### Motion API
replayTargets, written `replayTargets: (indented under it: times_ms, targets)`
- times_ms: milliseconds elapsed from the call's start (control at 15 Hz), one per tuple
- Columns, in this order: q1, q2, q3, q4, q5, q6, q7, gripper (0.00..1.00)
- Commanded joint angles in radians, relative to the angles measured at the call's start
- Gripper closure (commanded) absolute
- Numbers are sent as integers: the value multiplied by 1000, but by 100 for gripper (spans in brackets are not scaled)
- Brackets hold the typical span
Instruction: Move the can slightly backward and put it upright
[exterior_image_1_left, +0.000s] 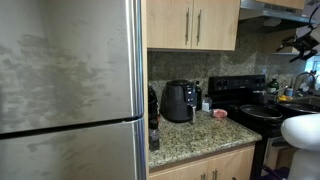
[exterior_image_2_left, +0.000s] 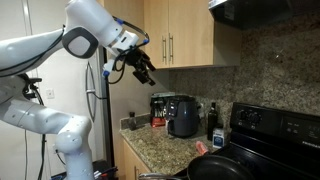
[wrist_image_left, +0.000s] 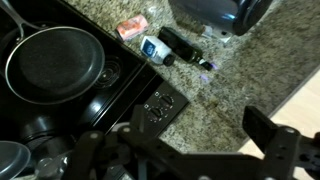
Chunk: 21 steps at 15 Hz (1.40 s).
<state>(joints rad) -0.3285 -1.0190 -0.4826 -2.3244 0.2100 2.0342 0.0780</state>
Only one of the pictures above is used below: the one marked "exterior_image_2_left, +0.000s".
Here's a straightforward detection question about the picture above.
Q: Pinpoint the stainless steel refrigerator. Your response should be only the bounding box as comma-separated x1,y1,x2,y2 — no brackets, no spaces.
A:
84,46,115,168

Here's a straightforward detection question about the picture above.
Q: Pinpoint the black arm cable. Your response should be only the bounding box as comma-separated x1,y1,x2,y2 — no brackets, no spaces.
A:
0,25,66,78

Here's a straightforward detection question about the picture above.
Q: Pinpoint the black kitchen stove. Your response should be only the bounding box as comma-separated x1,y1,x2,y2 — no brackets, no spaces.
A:
173,101,320,180

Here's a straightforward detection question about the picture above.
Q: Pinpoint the metal bar cabinet handle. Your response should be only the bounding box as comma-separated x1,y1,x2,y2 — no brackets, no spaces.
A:
161,35,167,65
168,32,175,65

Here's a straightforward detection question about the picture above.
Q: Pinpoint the range hood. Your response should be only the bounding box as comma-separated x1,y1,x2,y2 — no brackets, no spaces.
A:
208,0,320,32

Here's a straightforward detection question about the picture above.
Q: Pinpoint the blue white small box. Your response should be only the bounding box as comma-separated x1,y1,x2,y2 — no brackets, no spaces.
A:
212,123,226,150

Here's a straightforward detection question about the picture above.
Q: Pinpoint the white wall light switch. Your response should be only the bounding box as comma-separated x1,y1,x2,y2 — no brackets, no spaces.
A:
46,88,56,100

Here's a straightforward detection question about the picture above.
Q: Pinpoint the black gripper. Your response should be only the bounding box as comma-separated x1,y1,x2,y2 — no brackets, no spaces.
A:
124,48,157,87

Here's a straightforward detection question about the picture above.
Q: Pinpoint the black frying pan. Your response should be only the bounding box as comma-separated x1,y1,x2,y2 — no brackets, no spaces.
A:
137,154,257,180

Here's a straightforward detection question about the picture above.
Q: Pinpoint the black air fryer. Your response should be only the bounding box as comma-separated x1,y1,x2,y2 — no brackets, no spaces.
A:
165,94,201,139

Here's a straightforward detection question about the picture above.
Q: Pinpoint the wooden cabinet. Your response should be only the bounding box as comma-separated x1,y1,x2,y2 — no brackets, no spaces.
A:
99,0,242,70
120,137,153,180

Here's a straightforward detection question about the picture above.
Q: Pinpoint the wooden upper cabinet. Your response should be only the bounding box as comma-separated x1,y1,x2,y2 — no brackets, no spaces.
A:
99,0,242,70

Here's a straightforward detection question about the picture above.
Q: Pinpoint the dark pepper grinder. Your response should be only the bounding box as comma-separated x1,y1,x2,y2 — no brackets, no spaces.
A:
127,111,138,132

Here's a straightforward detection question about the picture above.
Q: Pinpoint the wooden lower cabinet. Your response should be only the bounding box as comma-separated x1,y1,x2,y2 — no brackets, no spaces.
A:
120,137,153,180

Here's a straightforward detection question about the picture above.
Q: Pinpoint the dark glass bottle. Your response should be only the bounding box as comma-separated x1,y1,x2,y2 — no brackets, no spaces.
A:
206,101,220,142

